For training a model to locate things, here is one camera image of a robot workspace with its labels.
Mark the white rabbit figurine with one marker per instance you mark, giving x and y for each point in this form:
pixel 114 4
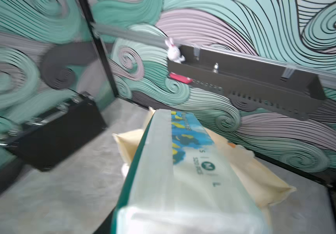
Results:
pixel 174 53

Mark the black corner frame post left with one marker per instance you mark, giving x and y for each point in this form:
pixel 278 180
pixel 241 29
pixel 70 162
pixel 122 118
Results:
pixel 98 44

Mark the floral canvas tote bag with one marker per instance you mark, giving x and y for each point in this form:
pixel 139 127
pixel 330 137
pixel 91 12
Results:
pixel 266 188

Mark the black wall shelf tray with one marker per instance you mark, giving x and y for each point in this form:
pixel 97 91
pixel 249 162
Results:
pixel 251 83

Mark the aluminium wall rail back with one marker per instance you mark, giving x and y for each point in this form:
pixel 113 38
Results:
pixel 328 79

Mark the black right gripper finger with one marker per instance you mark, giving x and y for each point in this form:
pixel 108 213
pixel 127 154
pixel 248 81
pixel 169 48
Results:
pixel 105 227

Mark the green tissue pack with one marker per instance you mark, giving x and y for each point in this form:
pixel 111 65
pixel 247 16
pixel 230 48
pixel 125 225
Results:
pixel 180 183

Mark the black briefcase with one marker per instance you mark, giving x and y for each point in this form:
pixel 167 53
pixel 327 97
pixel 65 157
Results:
pixel 50 138

